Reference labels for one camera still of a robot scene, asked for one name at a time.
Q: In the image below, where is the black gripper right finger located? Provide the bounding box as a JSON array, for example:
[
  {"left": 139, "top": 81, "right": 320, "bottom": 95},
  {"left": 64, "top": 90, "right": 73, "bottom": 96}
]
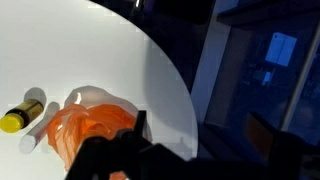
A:
[{"left": 244, "top": 111, "right": 279, "bottom": 159}]

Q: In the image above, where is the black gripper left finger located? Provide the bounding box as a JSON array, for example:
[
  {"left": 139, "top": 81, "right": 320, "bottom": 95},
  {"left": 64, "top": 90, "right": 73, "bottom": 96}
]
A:
[{"left": 134, "top": 109, "right": 148, "bottom": 138}]

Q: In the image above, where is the orange plastic bag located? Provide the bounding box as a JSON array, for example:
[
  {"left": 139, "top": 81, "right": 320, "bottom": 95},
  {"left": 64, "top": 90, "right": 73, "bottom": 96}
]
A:
[{"left": 46, "top": 85, "right": 153, "bottom": 180}]

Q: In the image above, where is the white cylindrical bottle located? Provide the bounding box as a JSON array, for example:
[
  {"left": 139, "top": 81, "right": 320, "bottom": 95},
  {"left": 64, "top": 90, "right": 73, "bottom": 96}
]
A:
[{"left": 18, "top": 101, "right": 61, "bottom": 155}]

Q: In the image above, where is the amber bottle with yellow cap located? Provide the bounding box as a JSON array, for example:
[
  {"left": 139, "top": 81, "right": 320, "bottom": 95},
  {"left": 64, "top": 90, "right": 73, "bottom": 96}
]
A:
[{"left": 0, "top": 98, "right": 45, "bottom": 134}]

